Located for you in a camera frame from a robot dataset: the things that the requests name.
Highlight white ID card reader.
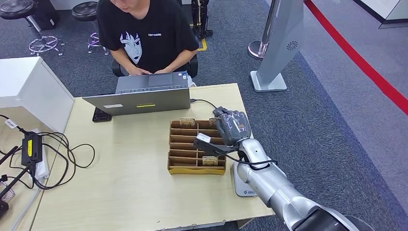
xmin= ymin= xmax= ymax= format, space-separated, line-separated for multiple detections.
xmin=232 ymin=161 xmax=257 ymax=198

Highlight black keypad device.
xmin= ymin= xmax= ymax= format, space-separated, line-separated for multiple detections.
xmin=92 ymin=107 xmax=113 ymax=123

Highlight grey kiosk stand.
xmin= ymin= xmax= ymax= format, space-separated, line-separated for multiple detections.
xmin=250 ymin=0 xmax=304 ymax=92

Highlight grey cable conduit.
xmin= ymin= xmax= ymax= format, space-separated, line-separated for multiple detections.
xmin=9 ymin=188 xmax=40 ymax=231

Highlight white cabinet box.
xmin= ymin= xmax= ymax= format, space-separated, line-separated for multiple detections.
xmin=0 ymin=56 xmax=75 ymax=133

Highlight chrome stanchion post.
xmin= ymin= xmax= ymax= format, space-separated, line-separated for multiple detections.
xmin=248 ymin=0 xmax=281 ymax=61

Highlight grey laptop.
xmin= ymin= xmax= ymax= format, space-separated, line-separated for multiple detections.
xmin=82 ymin=71 xmax=191 ymax=116

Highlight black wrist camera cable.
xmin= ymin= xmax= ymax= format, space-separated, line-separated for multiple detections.
xmin=223 ymin=150 xmax=279 ymax=170

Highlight black power adapter yellow label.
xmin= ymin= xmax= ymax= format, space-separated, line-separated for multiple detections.
xmin=21 ymin=132 xmax=43 ymax=167

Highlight black tripod legs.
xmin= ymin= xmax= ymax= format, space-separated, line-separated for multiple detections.
xmin=0 ymin=146 xmax=36 ymax=218

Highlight person's right hand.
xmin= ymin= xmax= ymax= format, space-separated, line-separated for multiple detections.
xmin=129 ymin=67 xmax=151 ymax=77

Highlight black USB cable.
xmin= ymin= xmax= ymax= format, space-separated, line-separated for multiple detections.
xmin=190 ymin=98 xmax=218 ymax=110

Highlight white counter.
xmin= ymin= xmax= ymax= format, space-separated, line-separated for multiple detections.
xmin=354 ymin=0 xmax=408 ymax=29

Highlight white power strip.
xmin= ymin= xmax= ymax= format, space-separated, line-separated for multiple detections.
xmin=30 ymin=129 xmax=51 ymax=181

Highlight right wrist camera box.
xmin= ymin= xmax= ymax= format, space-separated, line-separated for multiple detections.
xmin=193 ymin=133 xmax=240 ymax=157

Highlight grey round dome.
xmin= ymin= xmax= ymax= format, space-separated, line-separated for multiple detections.
xmin=345 ymin=217 xmax=375 ymax=231

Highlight person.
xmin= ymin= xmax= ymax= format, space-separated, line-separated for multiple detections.
xmin=96 ymin=0 xmax=200 ymax=87

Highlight black bin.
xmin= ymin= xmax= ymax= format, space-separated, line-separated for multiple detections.
xmin=32 ymin=0 xmax=60 ymax=30

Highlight black round stool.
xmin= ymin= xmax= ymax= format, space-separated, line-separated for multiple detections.
xmin=0 ymin=0 xmax=66 ymax=56
xmin=70 ymin=1 xmax=111 ymax=55

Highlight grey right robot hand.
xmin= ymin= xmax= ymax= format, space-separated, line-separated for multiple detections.
xmin=216 ymin=110 xmax=253 ymax=147

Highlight black tangled cable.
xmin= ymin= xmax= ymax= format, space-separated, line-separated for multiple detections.
xmin=8 ymin=132 xmax=96 ymax=191

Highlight black stand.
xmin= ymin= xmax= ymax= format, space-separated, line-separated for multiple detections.
xmin=191 ymin=0 xmax=214 ymax=39

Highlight black cable white tag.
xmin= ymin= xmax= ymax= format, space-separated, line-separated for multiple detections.
xmin=0 ymin=114 xmax=26 ymax=135

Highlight clear plastic piece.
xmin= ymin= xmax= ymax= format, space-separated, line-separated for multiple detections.
xmin=0 ymin=181 xmax=15 ymax=203

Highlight cardboard card holder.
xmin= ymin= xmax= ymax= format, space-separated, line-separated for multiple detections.
xmin=167 ymin=119 xmax=227 ymax=175

